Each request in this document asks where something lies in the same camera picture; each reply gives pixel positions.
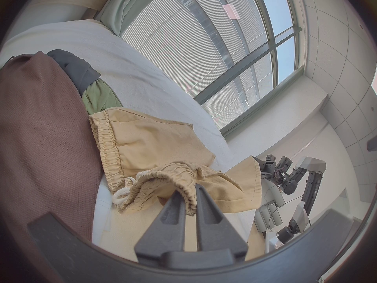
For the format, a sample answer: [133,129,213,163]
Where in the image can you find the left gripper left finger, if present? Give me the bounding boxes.
[134,190,187,262]

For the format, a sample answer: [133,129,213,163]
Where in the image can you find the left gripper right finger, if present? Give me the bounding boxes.
[194,183,248,262]

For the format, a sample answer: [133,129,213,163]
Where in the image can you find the tan shorts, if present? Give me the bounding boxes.
[88,106,263,217]

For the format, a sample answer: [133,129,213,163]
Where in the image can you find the bed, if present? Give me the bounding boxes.
[0,0,265,262]

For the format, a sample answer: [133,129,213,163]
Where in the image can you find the white garment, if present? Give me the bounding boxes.
[94,185,114,238]

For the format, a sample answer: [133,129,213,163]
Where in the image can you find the green garment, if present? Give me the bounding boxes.
[81,78,124,116]

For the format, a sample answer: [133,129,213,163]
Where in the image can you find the brown garment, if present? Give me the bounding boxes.
[0,51,105,265]

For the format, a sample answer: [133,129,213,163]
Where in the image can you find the window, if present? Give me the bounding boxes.
[119,0,305,136]

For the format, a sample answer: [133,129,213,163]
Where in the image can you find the black garment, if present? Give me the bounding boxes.
[47,49,101,95]

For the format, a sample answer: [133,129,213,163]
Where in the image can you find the grey-green curtain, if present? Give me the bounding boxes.
[99,0,177,38]

